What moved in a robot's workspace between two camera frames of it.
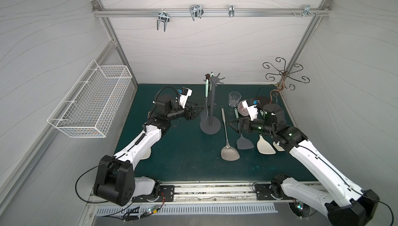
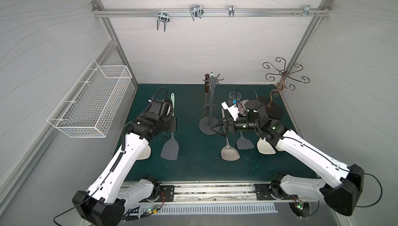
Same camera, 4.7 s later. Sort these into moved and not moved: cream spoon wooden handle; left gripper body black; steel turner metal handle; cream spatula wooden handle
Moved: left gripper body black
Not moved: cream spatula wooden handle; steel turner metal handle; cream spoon wooden handle
